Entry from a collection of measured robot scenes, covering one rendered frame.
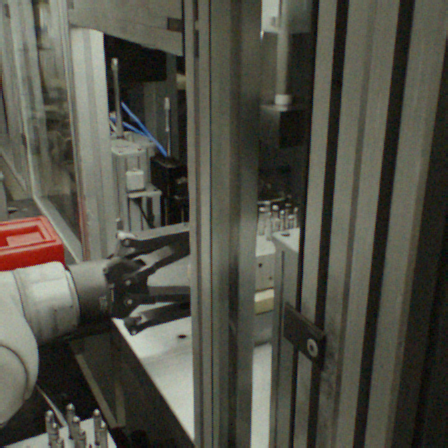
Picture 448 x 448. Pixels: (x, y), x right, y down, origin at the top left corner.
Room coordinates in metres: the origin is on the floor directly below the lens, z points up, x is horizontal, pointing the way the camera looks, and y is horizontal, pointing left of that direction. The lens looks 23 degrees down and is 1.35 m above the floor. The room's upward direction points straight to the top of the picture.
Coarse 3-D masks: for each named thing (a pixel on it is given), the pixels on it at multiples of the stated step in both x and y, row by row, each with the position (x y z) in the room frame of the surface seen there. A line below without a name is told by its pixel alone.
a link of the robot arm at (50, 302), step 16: (16, 272) 0.61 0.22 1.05; (32, 272) 0.61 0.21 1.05; (48, 272) 0.62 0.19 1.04; (64, 272) 0.62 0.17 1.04; (32, 288) 0.59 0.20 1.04; (48, 288) 0.59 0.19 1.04; (64, 288) 0.60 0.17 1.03; (32, 304) 0.58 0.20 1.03; (48, 304) 0.58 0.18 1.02; (64, 304) 0.59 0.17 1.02; (32, 320) 0.57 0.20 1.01; (48, 320) 0.58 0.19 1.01; (64, 320) 0.59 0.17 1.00; (48, 336) 0.58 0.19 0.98; (64, 336) 0.59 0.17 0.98
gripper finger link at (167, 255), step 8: (184, 240) 0.70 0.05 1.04; (168, 248) 0.69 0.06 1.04; (176, 248) 0.69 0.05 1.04; (184, 248) 0.69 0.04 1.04; (144, 256) 0.69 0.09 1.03; (152, 256) 0.68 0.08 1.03; (160, 256) 0.68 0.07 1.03; (168, 256) 0.68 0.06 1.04; (176, 256) 0.68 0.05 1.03; (184, 256) 0.69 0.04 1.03; (144, 264) 0.68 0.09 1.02; (152, 264) 0.66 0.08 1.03; (160, 264) 0.67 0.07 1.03; (168, 264) 0.68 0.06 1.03; (136, 272) 0.65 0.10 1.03; (144, 272) 0.66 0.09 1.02; (152, 272) 0.66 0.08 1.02; (128, 280) 0.64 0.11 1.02; (136, 280) 0.65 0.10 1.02
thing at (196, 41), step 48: (192, 0) 0.49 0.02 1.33; (96, 48) 0.85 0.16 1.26; (192, 48) 0.49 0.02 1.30; (96, 96) 0.85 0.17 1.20; (192, 96) 0.49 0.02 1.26; (192, 144) 0.49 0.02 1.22; (192, 192) 0.49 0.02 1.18; (96, 240) 0.84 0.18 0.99; (192, 240) 0.49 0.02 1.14; (192, 288) 0.50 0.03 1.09; (192, 336) 0.50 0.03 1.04
